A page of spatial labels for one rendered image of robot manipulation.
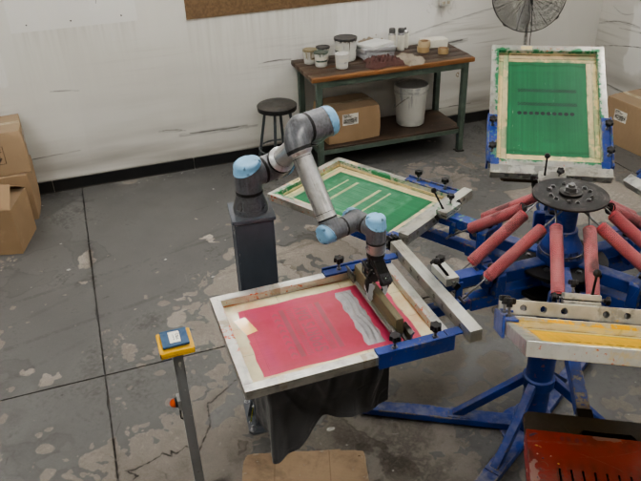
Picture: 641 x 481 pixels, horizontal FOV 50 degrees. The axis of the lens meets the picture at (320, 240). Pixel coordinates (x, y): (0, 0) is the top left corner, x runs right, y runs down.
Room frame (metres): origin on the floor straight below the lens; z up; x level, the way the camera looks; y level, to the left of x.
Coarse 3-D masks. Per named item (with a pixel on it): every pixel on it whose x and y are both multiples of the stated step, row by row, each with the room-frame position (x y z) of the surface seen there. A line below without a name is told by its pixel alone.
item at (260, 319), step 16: (352, 288) 2.35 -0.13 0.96; (272, 304) 2.25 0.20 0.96; (288, 304) 2.25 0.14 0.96; (336, 304) 2.24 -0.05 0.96; (368, 304) 2.23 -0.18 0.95; (256, 320) 2.15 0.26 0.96; (272, 320) 2.15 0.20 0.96; (336, 320) 2.14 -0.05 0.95; (256, 336) 2.05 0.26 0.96; (272, 336) 2.05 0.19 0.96
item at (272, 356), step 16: (352, 320) 2.13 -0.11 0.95; (352, 336) 2.03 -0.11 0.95; (384, 336) 2.03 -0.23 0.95; (416, 336) 2.02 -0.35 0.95; (256, 352) 1.96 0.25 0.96; (272, 352) 1.96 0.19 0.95; (288, 352) 1.95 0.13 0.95; (320, 352) 1.95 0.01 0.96; (336, 352) 1.94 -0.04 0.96; (352, 352) 1.94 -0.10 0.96; (272, 368) 1.87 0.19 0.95; (288, 368) 1.86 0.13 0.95
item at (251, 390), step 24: (264, 288) 2.32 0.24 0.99; (288, 288) 2.33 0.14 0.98; (408, 288) 2.28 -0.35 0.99; (216, 312) 2.17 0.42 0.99; (432, 312) 2.12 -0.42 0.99; (240, 360) 1.88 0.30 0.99; (360, 360) 1.85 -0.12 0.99; (240, 384) 1.77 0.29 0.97; (264, 384) 1.75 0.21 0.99; (288, 384) 1.76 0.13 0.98
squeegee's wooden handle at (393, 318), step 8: (360, 264) 2.36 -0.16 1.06; (360, 272) 2.31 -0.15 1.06; (360, 280) 2.31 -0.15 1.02; (376, 288) 2.19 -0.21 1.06; (376, 296) 2.16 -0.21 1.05; (384, 296) 2.14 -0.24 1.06; (376, 304) 2.16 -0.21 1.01; (384, 304) 2.09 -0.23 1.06; (392, 304) 2.08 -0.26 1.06; (384, 312) 2.08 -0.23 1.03; (392, 312) 2.03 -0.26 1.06; (392, 320) 2.02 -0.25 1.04; (400, 320) 1.99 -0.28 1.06; (400, 328) 1.99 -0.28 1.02
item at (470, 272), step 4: (468, 268) 2.34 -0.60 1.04; (472, 268) 2.33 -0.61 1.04; (456, 272) 2.31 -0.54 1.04; (460, 272) 2.31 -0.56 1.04; (464, 272) 2.31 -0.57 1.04; (468, 272) 2.31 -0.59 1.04; (472, 272) 2.31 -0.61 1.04; (476, 272) 2.31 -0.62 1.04; (460, 276) 2.28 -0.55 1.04; (464, 276) 2.28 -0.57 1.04; (468, 276) 2.28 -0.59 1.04; (472, 276) 2.28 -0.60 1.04; (476, 276) 2.29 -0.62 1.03; (460, 280) 2.26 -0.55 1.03; (464, 280) 2.27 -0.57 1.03; (468, 280) 2.28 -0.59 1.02; (472, 280) 2.28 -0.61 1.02; (476, 280) 2.29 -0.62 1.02; (464, 284) 2.27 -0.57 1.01; (468, 284) 2.28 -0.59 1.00; (472, 284) 2.28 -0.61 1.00; (448, 288) 2.25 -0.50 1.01; (452, 288) 2.25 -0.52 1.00
